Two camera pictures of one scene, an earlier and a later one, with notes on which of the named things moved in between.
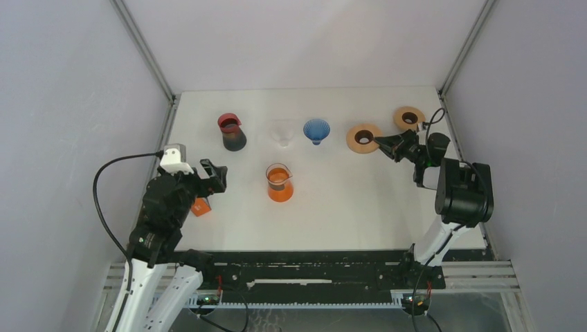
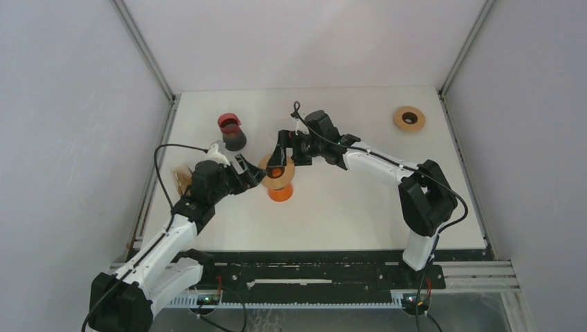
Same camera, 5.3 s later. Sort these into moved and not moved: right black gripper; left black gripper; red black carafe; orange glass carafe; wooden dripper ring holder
Moved: wooden dripper ring holder; left black gripper; right black gripper
Not moved: orange glass carafe; red black carafe
